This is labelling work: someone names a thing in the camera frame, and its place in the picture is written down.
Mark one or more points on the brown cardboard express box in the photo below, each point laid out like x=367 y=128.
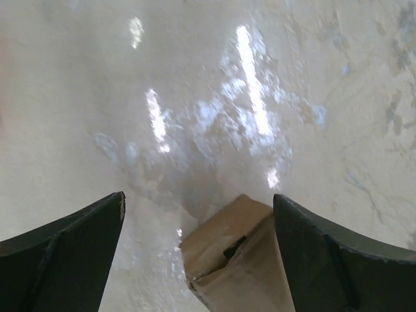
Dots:
x=232 y=262

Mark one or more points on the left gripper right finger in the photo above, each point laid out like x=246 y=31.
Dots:
x=332 y=268

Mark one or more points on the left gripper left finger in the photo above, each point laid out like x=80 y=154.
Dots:
x=63 y=265

